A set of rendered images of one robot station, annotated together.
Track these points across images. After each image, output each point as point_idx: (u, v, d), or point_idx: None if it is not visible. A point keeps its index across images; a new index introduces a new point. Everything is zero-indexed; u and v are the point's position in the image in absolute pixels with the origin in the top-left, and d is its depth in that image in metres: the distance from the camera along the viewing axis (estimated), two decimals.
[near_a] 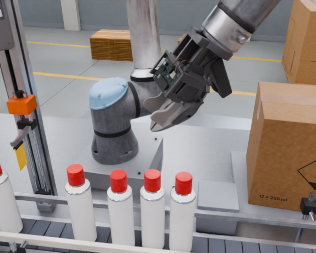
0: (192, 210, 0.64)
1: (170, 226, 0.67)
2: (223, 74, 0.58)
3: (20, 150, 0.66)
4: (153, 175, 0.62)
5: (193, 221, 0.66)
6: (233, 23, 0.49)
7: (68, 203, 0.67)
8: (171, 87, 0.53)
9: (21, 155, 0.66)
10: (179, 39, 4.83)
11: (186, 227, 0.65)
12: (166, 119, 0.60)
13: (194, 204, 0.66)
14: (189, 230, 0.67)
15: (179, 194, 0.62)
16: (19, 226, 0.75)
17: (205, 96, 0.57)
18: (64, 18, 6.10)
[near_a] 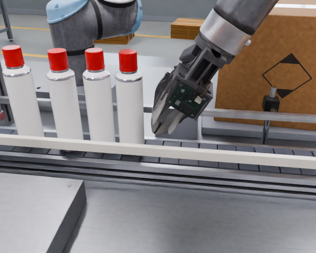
0: (138, 92, 0.59)
1: (118, 116, 0.62)
2: None
3: None
4: (94, 51, 0.57)
5: (141, 108, 0.61)
6: (247, 36, 0.48)
7: (6, 90, 0.62)
8: (198, 110, 0.53)
9: None
10: (172, 23, 4.78)
11: (134, 113, 0.60)
12: (175, 122, 0.61)
13: (143, 89, 0.61)
14: (138, 119, 0.61)
15: (123, 72, 0.57)
16: None
17: None
18: None
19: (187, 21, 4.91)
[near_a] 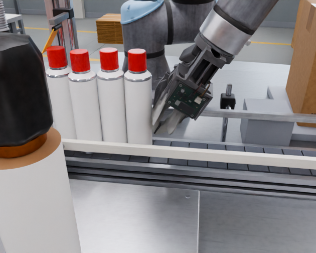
0: (146, 93, 0.59)
1: (126, 116, 0.62)
2: None
3: (54, 33, 0.58)
4: (109, 50, 0.57)
5: (149, 109, 0.61)
6: (247, 36, 0.48)
7: (48, 89, 0.61)
8: (198, 110, 0.53)
9: (51, 39, 0.59)
10: None
11: (141, 113, 0.60)
12: (175, 122, 0.61)
13: (151, 89, 0.60)
14: (145, 120, 0.61)
15: (132, 71, 0.57)
16: None
17: None
18: None
19: None
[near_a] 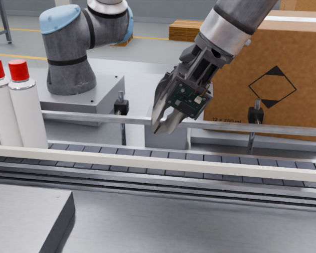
0: (29, 100, 0.63)
1: (17, 121, 0.67)
2: None
3: None
4: None
5: (36, 115, 0.66)
6: (247, 36, 0.48)
7: None
8: (198, 110, 0.53)
9: None
10: (170, 25, 4.80)
11: (27, 119, 0.65)
12: (175, 122, 0.61)
13: (37, 96, 0.65)
14: (33, 125, 0.66)
15: (13, 80, 0.62)
16: None
17: None
18: (57, 6, 6.07)
19: (185, 23, 4.93)
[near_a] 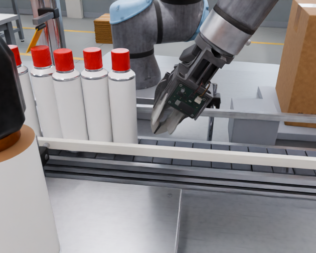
0: (130, 92, 0.59)
1: (111, 115, 0.63)
2: None
3: (38, 33, 0.59)
4: (92, 50, 0.57)
5: (134, 108, 0.61)
6: (247, 36, 0.48)
7: (33, 89, 0.62)
8: (198, 110, 0.53)
9: (35, 39, 0.59)
10: None
11: (125, 112, 0.61)
12: (175, 122, 0.61)
13: (135, 88, 0.61)
14: (130, 119, 0.62)
15: (115, 71, 0.58)
16: (38, 133, 0.68)
17: None
18: (67, 5, 6.02)
19: None
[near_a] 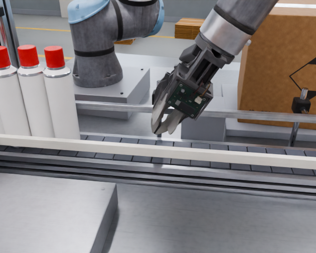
0: (64, 88, 0.60)
1: (50, 111, 0.64)
2: None
3: None
4: (25, 47, 0.59)
5: (70, 104, 0.63)
6: (247, 36, 0.48)
7: None
8: (198, 110, 0.53)
9: None
10: (176, 23, 4.77)
11: (62, 108, 0.62)
12: (175, 122, 0.61)
13: (71, 85, 0.62)
14: (67, 115, 0.63)
15: (49, 68, 0.59)
16: None
17: None
18: (61, 5, 6.04)
19: (191, 21, 4.90)
